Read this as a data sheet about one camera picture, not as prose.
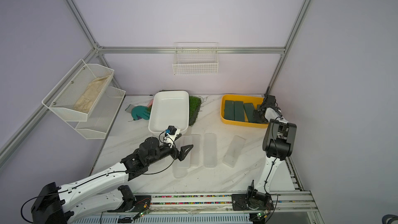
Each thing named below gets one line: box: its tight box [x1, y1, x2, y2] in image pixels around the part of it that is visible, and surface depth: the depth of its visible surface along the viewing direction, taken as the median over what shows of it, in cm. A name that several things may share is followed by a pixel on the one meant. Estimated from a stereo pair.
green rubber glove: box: [131, 105, 152, 121], surface depth 109 cm
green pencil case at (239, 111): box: [234, 100, 246, 122], surface depth 111 cm
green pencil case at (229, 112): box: [223, 100, 235, 121], surface depth 113 cm
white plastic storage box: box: [148, 90, 190, 135], surface depth 109 cm
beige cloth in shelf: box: [73, 74, 111, 114], surface depth 80 cm
